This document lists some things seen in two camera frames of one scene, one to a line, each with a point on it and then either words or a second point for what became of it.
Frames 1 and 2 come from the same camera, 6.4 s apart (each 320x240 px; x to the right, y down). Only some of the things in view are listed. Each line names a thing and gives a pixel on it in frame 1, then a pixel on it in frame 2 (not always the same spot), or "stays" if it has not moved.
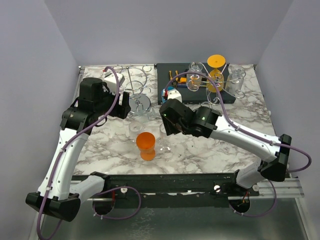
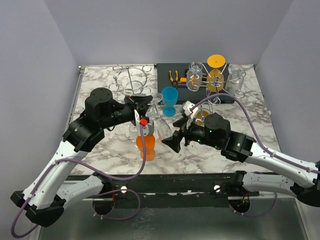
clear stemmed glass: [165, 145] to [163, 130]
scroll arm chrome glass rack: [213, 84] stays
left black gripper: [121, 111] to [142, 101]
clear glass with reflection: [235, 81] stays
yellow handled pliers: [175, 83] stays
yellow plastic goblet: [215, 61] stays
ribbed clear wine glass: [194, 81] stays
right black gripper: [169, 129] to [174, 143]
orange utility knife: [182, 80] stays
